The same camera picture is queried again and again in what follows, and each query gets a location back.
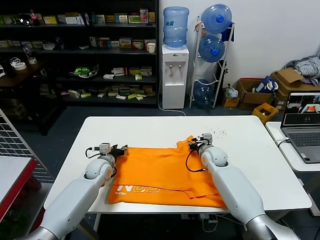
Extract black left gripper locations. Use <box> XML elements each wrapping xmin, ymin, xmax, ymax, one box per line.
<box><xmin>109</xmin><ymin>143</ymin><xmax>129</xmax><ymax>161</ymax></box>

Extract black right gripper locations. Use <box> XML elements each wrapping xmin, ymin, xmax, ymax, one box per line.
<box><xmin>187</xmin><ymin>140</ymin><xmax>209</xmax><ymax>154</ymax></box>

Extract orange t-shirt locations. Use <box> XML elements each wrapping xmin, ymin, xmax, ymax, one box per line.
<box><xmin>107</xmin><ymin>135</ymin><xmax>227</xmax><ymax>209</ymax></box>

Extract pile of striped clothes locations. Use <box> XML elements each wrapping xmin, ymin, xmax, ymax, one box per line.
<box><xmin>283</xmin><ymin>56</ymin><xmax>320</xmax><ymax>86</ymax></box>

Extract scattered dark crumbs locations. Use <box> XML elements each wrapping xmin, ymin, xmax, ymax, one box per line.
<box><xmin>206</xmin><ymin>127</ymin><xmax>228</xmax><ymax>140</ymax></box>

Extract blue tilted water jug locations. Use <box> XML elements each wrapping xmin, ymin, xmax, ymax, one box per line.
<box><xmin>192</xmin><ymin>79</ymin><xmax>216</xmax><ymax>107</ymax></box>
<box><xmin>201</xmin><ymin>3</ymin><xmax>233</xmax><ymax>35</ymax></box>
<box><xmin>198</xmin><ymin>34</ymin><xmax>226</xmax><ymax>63</ymax></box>

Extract small cardboard box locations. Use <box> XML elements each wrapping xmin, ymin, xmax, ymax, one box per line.
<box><xmin>222</xmin><ymin>96</ymin><xmax>241</xmax><ymax>109</ymax></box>

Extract grey plastic bag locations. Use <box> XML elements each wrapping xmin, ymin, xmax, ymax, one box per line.
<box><xmin>224</xmin><ymin>84</ymin><xmax>239</xmax><ymax>100</ymax></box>

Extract white water dispenser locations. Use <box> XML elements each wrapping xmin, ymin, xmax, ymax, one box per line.
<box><xmin>161</xmin><ymin>44</ymin><xmax>190</xmax><ymax>110</ymax></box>

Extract white power strip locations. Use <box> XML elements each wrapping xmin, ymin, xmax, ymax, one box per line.
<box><xmin>181</xmin><ymin>213</ymin><xmax>219</xmax><ymax>221</ymax></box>

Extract open cardboard box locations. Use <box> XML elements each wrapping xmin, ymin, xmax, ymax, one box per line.
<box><xmin>236</xmin><ymin>78</ymin><xmax>274</xmax><ymax>111</ymax></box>

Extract white metal jug rack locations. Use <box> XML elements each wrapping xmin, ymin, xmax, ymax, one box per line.
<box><xmin>188</xmin><ymin>16</ymin><xmax>236</xmax><ymax>110</ymax></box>

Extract yellow plastic bin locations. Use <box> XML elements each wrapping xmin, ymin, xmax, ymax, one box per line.
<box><xmin>251</xmin><ymin>102</ymin><xmax>279</xmax><ymax>125</ymax></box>

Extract green item in bowl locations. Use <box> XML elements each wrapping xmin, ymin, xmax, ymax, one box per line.
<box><xmin>69</xmin><ymin>64</ymin><xmax>100</xmax><ymax>80</ymax></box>

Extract blue shopping bag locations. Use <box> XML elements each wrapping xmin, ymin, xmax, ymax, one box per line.
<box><xmin>252</xmin><ymin>75</ymin><xmax>279</xmax><ymax>95</ymax></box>

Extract white side table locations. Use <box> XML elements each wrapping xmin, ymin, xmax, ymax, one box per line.
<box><xmin>264</xmin><ymin>121</ymin><xmax>320</xmax><ymax>173</ymax></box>

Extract black shelving unit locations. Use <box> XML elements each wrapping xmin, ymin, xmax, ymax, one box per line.
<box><xmin>0</xmin><ymin>0</ymin><xmax>160</xmax><ymax>109</ymax></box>

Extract beige medicine box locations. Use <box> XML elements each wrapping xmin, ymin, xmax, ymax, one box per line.
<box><xmin>118</xmin><ymin>38</ymin><xmax>133</xmax><ymax>50</ymax></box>

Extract red white medicine box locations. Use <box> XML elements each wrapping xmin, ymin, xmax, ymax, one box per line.
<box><xmin>131</xmin><ymin>39</ymin><xmax>146</xmax><ymax>50</ymax></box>

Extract red edged white table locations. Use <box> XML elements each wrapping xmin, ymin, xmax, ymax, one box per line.
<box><xmin>0</xmin><ymin>156</ymin><xmax>39</xmax><ymax>220</ymax></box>

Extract grey open laptop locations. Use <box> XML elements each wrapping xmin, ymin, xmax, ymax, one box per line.
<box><xmin>280</xmin><ymin>90</ymin><xmax>320</xmax><ymax>164</ymax></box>

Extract blue upright water jug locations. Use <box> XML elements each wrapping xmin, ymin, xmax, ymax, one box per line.
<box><xmin>162</xmin><ymin>6</ymin><xmax>190</xmax><ymax>49</ymax></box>

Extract large cardboard box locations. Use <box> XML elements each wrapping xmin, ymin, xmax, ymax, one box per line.
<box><xmin>271</xmin><ymin>67</ymin><xmax>320</xmax><ymax>111</ymax></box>

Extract dark wooden table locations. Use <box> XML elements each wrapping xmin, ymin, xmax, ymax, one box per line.
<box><xmin>0</xmin><ymin>59</ymin><xmax>66</xmax><ymax>137</ymax></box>

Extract cola bottle red label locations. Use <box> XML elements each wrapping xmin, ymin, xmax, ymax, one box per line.
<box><xmin>29</xmin><ymin>9</ymin><xmax>41</xmax><ymax>27</ymax></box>

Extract shiny dark round bowl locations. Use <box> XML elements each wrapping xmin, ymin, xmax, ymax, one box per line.
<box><xmin>17</xmin><ymin>13</ymin><xmax>34</xmax><ymax>27</ymax></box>

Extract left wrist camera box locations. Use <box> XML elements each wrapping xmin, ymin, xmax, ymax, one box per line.
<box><xmin>99</xmin><ymin>142</ymin><xmax>112</xmax><ymax>154</ymax></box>

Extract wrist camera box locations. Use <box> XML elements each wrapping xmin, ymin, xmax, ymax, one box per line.
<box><xmin>196</xmin><ymin>133</ymin><xmax>214</xmax><ymax>146</ymax></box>
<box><xmin>99</xmin><ymin>142</ymin><xmax>112</xmax><ymax>154</ymax></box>

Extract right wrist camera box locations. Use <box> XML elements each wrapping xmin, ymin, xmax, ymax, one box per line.
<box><xmin>196</xmin><ymin>133</ymin><xmax>214</xmax><ymax>146</ymax></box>

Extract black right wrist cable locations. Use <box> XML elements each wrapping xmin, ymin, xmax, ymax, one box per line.
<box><xmin>185</xmin><ymin>149</ymin><xmax>209</xmax><ymax>173</ymax></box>

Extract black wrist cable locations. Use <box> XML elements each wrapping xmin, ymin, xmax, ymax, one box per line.
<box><xmin>185</xmin><ymin>149</ymin><xmax>209</xmax><ymax>173</ymax></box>
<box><xmin>85</xmin><ymin>146</ymin><xmax>101</xmax><ymax>159</ymax></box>

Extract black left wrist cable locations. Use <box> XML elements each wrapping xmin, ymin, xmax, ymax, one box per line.
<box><xmin>85</xmin><ymin>146</ymin><xmax>101</xmax><ymax>159</ymax></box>

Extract white dispenser power cable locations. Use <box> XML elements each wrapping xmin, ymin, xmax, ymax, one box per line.
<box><xmin>157</xmin><ymin>79</ymin><xmax>187</xmax><ymax>117</ymax></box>

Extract white laptop cable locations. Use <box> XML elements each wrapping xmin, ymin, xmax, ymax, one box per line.
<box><xmin>274</xmin><ymin>137</ymin><xmax>291</xmax><ymax>147</ymax></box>

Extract white wire grid panel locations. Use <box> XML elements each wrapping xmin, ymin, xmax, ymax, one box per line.
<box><xmin>0</xmin><ymin>108</ymin><xmax>49</xmax><ymax>174</ymax></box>

